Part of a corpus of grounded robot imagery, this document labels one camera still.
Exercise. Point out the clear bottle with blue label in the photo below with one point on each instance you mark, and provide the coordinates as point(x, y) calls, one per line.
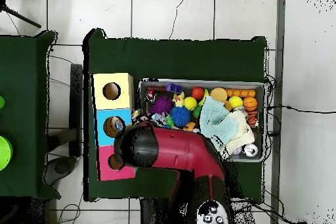
point(158, 118)

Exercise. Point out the large polka dot cloth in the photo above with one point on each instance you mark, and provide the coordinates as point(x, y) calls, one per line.
point(136, 114)

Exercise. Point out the mint green muslin cloth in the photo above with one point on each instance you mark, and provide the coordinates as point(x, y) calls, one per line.
point(218, 124)

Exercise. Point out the crushed clear plastic bottle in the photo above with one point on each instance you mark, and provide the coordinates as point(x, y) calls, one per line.
point(118, 125)

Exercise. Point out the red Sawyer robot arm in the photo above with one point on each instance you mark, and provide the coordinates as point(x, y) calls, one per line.
point(183, 150)

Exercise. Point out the shallow clear mesh bin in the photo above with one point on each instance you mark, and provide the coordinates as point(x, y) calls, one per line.
point(202, 82)

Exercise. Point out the wooden box with three holes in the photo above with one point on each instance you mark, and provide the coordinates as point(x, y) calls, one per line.
point(101, 129)

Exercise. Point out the purple spiky toy with eyes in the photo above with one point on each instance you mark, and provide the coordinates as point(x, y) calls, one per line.
point(160, 105)

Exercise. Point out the blue spiky ball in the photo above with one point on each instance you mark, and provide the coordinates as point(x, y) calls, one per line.
point(180, 116)

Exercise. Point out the yellow plush duck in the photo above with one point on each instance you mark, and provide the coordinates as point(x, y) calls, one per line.
point(179, 99)

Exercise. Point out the purple toy block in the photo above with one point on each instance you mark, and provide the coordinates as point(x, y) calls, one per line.
point(173, 87)

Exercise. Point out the yellow ball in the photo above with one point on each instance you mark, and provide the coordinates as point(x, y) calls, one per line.
point(235, 101)

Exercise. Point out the orange toy basketball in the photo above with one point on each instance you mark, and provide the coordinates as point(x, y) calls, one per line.
point(250, 103)

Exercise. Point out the silver drink can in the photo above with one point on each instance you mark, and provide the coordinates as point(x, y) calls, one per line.
point(251, 150)

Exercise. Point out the dark green side table cloth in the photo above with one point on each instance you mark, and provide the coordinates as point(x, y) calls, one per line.
point(23, 76)

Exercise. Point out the small bright green round object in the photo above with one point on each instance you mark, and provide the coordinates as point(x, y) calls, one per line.
point(1, 102)

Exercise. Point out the large bright green round object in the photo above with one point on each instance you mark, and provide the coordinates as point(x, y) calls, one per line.
point(4, 153)

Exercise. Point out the black tripod leg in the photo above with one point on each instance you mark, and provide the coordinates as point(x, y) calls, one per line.
point(23, 19)

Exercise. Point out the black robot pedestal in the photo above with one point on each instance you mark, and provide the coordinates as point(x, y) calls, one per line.
point(157, 213)

